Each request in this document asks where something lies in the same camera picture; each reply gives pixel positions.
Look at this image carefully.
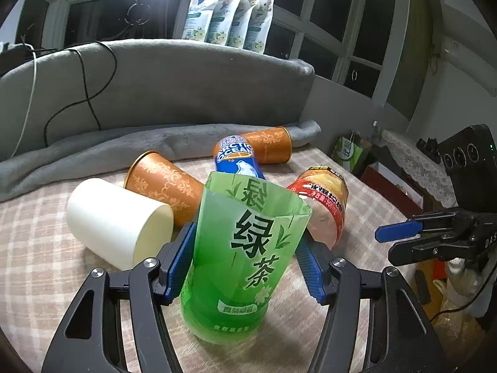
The grey fleece blanket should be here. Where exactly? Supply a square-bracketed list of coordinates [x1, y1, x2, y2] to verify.
[0, 39, 321, 203]

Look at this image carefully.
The white lace cloth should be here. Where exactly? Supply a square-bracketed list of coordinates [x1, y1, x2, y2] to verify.
[381, 128, 456, 207]

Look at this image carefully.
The blue cut-can cup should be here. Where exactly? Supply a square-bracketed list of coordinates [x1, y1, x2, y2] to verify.
[212, 135, 267, 182]

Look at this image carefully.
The white refill pouch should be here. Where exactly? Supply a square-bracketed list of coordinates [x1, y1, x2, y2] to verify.
[244, 0, 276, 55]
[205, 0, 245, 47]
[226, 0, 262, 51]
[182, 0, 214, 42]

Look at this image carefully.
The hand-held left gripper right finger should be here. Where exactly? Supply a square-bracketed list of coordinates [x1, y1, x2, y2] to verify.
[294, 232, 437, 373]

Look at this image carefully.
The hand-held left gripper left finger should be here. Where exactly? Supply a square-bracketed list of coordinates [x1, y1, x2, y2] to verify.
[41, 221, 197, 373]

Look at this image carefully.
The green paper bag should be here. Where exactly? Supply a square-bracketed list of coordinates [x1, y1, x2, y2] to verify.
[333, 134, 374, 174]

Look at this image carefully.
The white cable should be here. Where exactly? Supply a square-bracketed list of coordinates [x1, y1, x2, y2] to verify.
[11, 44, 38, 157]

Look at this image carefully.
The red label cut-bottle cup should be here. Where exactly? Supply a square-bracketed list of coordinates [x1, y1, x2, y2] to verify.
[286, 166, 349, 250]

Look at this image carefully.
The white cup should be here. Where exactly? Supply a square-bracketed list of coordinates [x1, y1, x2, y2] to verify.
[66, 178, 175, 271]

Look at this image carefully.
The thin black cable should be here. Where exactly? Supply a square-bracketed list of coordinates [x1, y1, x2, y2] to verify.
[430, 293, 484, 321]

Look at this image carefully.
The orange patterned cup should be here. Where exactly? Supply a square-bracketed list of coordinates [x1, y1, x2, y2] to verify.
[124, 151, 205, 229]
[240, 126, 293, 164]

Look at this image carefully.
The black power adapter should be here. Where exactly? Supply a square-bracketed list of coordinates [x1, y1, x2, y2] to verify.
[0, 42, 36, 76]

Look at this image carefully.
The green cut-bottle cup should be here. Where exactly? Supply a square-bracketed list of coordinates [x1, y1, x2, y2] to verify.
[180, 171, 313, 345]

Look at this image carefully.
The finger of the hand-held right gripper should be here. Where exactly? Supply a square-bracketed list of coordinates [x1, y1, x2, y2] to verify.
[388, 231, 468, 267]
[375, 207, 464, 242]

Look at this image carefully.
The red box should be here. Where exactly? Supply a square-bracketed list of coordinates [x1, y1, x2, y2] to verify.
[360, 164, 425, 215]

